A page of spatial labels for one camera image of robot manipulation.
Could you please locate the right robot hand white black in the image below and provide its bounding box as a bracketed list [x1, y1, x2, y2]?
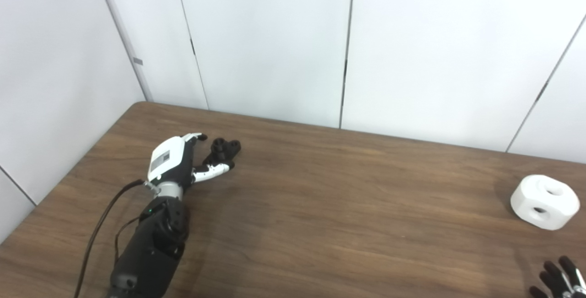
[530, 256, 586, 298]

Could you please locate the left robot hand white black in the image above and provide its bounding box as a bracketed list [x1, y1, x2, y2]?
[146, 132, 235, 188]

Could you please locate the black plastic holder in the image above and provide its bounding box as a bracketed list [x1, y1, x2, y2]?
[202, 138, 242, 169]

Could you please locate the round white plastic piece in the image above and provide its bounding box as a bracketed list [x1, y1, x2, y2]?
[510, 174, 581, 231]

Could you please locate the thin black left arm wire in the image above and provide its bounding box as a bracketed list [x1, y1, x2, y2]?
[114, 216, 143, 263]

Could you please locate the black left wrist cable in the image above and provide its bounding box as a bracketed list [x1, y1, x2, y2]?
[73, 179, 159, 298]

